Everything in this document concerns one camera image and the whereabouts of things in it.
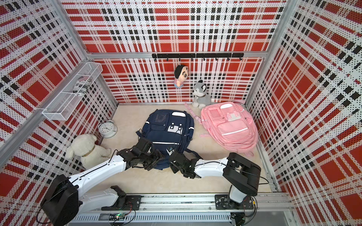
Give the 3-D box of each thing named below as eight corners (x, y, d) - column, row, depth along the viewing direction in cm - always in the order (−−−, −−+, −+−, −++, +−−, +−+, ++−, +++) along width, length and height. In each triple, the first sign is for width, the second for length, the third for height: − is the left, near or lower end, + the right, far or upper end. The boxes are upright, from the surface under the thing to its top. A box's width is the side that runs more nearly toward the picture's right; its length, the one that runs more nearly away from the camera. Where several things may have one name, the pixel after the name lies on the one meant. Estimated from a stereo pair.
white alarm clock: (104, 141, 101) (100, 137, 97) (100, 128, 108) (97, 124, 104) (119, 134, 104) (116, 130, 100) (115, 122, 111) (112, 118, 108)
